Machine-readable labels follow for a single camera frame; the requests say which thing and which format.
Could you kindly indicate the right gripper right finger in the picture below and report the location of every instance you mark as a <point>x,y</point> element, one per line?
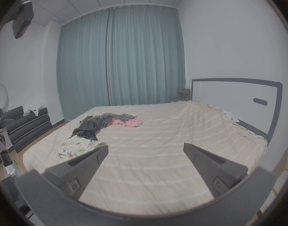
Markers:
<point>212,168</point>

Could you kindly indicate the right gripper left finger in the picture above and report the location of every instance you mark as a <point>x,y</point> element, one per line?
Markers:
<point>80,171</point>

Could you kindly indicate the white printed pyjama top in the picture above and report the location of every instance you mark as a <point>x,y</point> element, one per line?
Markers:
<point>75,147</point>

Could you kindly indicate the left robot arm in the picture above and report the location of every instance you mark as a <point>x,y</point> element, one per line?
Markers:
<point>7,159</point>

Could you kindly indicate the pile of clothes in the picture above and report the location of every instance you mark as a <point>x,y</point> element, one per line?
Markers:
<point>89,126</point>

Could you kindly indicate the bed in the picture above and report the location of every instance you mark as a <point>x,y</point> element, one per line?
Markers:
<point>169,131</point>

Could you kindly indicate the black chest of drawers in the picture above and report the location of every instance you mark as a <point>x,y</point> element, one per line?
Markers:
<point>28,128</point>

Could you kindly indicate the white crumpled cloth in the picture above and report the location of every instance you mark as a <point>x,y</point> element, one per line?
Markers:
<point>36,109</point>

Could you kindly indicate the grey bedside table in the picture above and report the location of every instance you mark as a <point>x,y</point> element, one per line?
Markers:
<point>181,96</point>

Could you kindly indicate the blue-green curtain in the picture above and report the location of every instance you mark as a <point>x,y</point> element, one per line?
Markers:
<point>146,55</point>
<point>82,67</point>

